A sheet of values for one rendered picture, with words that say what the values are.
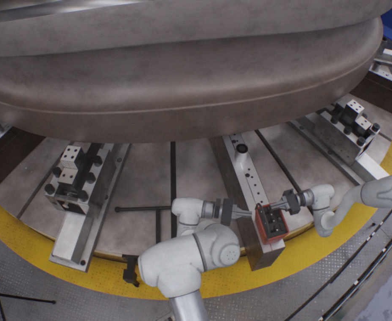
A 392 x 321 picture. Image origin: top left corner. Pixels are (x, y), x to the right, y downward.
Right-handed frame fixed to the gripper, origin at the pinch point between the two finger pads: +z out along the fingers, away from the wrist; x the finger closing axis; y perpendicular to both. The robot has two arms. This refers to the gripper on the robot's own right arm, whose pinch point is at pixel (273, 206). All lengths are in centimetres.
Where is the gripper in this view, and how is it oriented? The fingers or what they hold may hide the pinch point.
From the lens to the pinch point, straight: 150.2
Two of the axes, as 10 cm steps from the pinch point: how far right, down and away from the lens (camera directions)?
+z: -9.8, 1.9, -0.8
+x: 2.0, 7.9, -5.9
